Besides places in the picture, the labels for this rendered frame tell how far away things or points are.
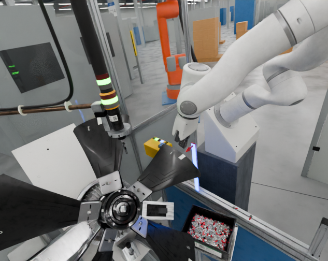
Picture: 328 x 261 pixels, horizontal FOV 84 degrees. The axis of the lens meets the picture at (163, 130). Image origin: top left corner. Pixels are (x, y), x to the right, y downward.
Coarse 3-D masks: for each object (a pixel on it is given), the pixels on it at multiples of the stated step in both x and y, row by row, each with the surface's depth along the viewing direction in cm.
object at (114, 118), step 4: (116, 108) 50; (108, 112) 51; (112, 112) 50; (116, 112) 51; (108, 116) 52; (112, 116) 51; (116, 116) 51; (120, 116) 52; (112, 120) 52; (116, 120) 52; (120, 120) 52; (112, 124) 53; (116, 124) 52; (120, 124) 53; (116, 128) 53; (120, 128) 53; (124, 136) 56
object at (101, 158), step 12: (96, 120) 72; (84, 132) 71; (96, 132) 70; (84, 144) 70; (96, 144) 69; (108, 144) 68; (120, 144) 67; (96, 156) 68; (108, 156) 66; (120, 156) 66; (96, 168) 67; (108, 168) 65
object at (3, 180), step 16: (0, 176) 48; (0, 192) 48; (16, 192) 49; (32, 192) 50; (48, 192) 52; (0, 208) 48; (16, 208) 49; (32, 208) 51; (48, 208) 52; (64, 208) 54; (0, 224) 49; (16, 224) 50; (32, 224) 52; (48, 224) 55; (64, 224) 57; (0, 240) 50; (16, 240) 52
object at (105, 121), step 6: (96, 108) 51; (102, 108) 51; (96, 114) 51; (102, 114) 51; (102, 120) 52; (108, 120) 53; (108, 126) 53; (126, 126) 55; (108, 132) 54; (114, 132) 53; (120, 132) 52; (126, 132) 53
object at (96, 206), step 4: (84, 204) 57; (88, 204) 57; (92, 204) 58; (96, 204) 58; (100, 204) 59; (80, 208) 57; (84, 208) 58; (88, 208) 58; (92, 208) 59; (96, 208) 59; (100, 208) 60; (80, 212) 58; (84, 212) 58; (92, 212) 60; (96, 212) 60; (80, 216) 59; (84, 216) 59; (92, 216) 61; (96, 216) 61; (80, 220) 60; (84, 220) 60; (88, 220) 61; (92, 220) 61
